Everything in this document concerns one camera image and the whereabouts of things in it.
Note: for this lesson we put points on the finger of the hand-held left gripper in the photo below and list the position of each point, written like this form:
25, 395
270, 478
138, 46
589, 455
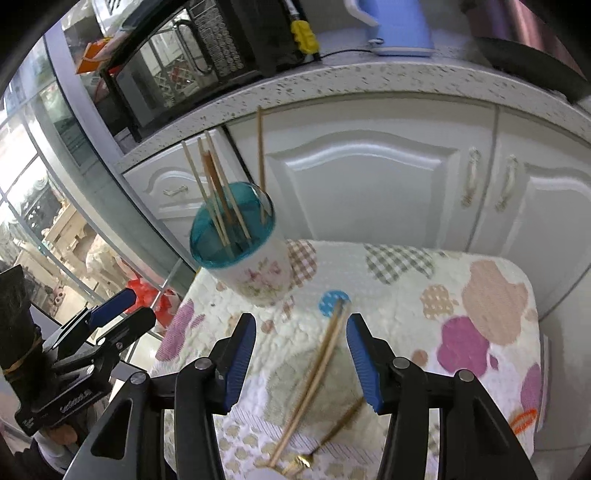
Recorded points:
113, 307
134, 327

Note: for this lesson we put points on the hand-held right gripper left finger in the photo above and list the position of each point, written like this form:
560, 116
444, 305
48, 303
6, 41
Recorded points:
240, 364

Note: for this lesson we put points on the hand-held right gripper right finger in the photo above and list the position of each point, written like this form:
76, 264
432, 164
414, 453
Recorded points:
364, 364

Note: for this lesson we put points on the bamboo chopstick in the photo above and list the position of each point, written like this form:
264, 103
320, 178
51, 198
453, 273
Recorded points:
212, 173
319, 350
260, 147
194, 170
204, 159
329, 345
219, 170

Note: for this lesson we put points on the white cup with teal rim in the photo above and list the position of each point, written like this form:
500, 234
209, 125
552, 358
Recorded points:
258, 272

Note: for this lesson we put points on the gold metal spoon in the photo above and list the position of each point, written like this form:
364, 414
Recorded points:
302, 460

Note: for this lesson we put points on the person's left forearm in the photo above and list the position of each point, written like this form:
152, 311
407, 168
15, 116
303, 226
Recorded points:
46, 457

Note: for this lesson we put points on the person's left hand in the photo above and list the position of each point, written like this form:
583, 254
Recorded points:
61, 434

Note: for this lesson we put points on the red plastic bag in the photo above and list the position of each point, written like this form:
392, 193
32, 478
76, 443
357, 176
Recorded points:
166, 310

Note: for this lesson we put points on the beige wooden shelf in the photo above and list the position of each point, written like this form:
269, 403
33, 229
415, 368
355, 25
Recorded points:
69, 240

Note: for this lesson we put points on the quilted patchwork mat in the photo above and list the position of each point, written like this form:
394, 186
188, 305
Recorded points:
415, 277

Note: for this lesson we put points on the white cabinet drawer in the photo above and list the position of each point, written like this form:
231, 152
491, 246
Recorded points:
152, 180

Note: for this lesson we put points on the white cabinet door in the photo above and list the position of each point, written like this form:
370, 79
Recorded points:
554, 221
369, 184

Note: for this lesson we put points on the glass sliding door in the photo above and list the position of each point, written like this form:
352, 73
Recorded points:
60, 129

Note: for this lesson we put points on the black microwave oven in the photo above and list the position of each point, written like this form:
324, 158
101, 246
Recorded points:
184, 69

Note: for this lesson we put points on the orange box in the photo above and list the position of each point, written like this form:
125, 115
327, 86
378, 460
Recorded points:
92, 53

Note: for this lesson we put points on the speckled stone countertop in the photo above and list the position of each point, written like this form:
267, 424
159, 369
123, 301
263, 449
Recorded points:
369, 78

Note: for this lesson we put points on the yellow plug adapter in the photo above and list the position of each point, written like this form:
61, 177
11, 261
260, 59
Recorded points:
304, 39

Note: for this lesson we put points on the blue electric kettle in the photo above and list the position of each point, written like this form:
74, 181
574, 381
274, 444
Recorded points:
397, 23

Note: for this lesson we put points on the maroon metallic pot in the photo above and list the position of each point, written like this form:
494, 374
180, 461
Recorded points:
535, 23

